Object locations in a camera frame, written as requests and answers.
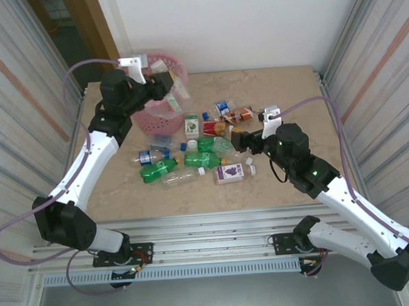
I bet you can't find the crushed clear bottle white cap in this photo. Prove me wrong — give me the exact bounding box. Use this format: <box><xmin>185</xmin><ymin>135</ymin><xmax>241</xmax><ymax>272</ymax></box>
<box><xmin>212</xmin><ymin>136</ymin><xmax>253</xmax><ymax>167</ymax></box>

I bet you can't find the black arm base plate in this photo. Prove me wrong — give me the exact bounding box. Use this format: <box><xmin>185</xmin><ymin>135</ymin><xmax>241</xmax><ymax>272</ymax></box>
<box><xmin>271</xmin><ymin>230</ymin><xmax>335</xmax><ymax>259</ymax></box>
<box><xmin>92</xmin><ymin>242</ymin><xmax>155</xmax><ymax>269</ymax></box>

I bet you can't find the grey slotted cable duct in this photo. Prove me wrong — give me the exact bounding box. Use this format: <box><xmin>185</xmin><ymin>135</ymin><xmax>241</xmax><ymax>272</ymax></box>
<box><xmin>42</xmin><ymin>259</ymin><xmax>303</xmax><ymax>288</ymax></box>

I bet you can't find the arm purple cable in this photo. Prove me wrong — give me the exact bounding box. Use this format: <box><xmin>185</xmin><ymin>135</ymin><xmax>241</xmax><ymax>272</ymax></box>
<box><xmin>0</xmin><ymin>57</ymin><xmax>134</xmax><ymax>301</ymax></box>
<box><xmin>273</xmin><ymin>92</ymin><xmax>409</xmax><ymax>279</ymax></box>

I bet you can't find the aluminium rail frame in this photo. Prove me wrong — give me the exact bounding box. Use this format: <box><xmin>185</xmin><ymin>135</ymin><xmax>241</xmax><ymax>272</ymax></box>
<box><xmin>25</xmin><ymin>199</ymin><xmax>401</xmax><ymax>277</ymax></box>

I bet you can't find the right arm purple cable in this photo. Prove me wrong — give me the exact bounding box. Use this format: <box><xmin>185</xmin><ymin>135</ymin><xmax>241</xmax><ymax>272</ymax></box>
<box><xmin>273</xmin><ymin>92</ymin><xmax>409</xmax><ymax>279</ymax></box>

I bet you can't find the brown Nescafe bottle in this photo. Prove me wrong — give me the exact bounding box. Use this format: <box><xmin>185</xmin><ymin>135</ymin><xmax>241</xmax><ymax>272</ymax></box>
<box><xmin>222</xmin><ymin>104</ymin><xmax>260</xmax><ymax>125</ymax></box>

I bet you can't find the red yellow label bottle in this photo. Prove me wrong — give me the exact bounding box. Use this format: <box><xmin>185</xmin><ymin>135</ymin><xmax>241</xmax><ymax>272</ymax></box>
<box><xmin>201</xmin><ymin>120</ymin><xmax>229</xmax><ymax>138</ymax></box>

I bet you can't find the clear bottle blue label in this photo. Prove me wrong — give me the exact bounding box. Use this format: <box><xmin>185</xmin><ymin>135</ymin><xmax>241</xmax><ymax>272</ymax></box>
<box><xmin>131</xmin><ymin>148</ymin><xmax>173</xmax><ymax>167</ymax></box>
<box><xmin>201</xmin><ymin>99</ymin><xmax>240</xmax><ymax>122</ymax></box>

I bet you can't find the pink plastic bin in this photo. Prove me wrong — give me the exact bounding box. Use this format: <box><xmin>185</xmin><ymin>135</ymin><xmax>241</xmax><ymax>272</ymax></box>
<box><xmin>127</xmin><ymin>50</ymin><xmax>193</xmax><ymax>137</ymax></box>

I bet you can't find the purple grape label bottle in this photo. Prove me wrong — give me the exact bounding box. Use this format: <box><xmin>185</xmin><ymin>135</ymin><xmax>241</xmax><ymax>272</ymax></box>
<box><xmin>212</xmin><ymin>162</ymin><xmax>258</xmax><ymax>186</ymax></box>

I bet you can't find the orange cord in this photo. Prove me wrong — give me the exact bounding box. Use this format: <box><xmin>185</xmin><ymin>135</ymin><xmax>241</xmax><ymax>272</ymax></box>
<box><xmin>48</xmin><ymin>19</ymin><xmax>64</xmax><ymax>36</ymax></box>

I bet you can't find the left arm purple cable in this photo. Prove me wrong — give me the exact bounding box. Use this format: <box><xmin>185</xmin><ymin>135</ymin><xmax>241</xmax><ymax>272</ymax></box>
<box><xmin>0</xmin><ymin>57</ymin><xmax>134</xmax><ymax>301</ymax></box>

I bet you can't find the green white drink carton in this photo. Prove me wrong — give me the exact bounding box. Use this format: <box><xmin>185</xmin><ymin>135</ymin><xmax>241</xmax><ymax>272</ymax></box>
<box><xmin>184</xmin><ymin>114</ymin><xmax>201</xmax><ymax>138</ymax></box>

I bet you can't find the crushed green plastic bottle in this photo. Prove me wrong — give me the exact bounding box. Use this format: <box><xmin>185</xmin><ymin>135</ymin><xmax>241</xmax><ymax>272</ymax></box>
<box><xmin>196</xmin><ymin>135</ymin><xmax>222</xmax><ymax>154</ymax></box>

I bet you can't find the clear plastic bottle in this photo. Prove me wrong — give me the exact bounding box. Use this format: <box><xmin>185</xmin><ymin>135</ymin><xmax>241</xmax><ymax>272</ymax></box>
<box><xmin>149</xmin><ymin>57</ymin><xmax>193</xmax><ymax>114</ymax></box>

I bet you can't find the crushed bottle dark blue label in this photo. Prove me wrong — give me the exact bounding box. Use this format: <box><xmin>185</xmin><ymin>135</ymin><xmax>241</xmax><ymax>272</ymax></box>
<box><xmin>149</xmin><ymin>133</ymin><xmax>175</xmax><ymax>152</ymax></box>

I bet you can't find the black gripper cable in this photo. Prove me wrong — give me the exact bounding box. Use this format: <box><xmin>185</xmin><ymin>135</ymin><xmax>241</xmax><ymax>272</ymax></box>
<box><xmin>268</xmin><ymin>157</ymin><xmax>291</xmax><ymax>185</ymax></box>

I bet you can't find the clear plastic bin liner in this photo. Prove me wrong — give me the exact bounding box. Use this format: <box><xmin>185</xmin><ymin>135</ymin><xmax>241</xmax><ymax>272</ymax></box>
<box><xmin>131</xmin><ymin>63</ymin><xmax>193</xmax><ymax>123</ymax></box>

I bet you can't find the wooden door frame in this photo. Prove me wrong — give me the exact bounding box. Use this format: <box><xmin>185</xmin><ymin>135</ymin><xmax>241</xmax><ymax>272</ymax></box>
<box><xmin>62</xmin><ymin>0</ymin><xmax>123</xmax><ymax>85</ymax></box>

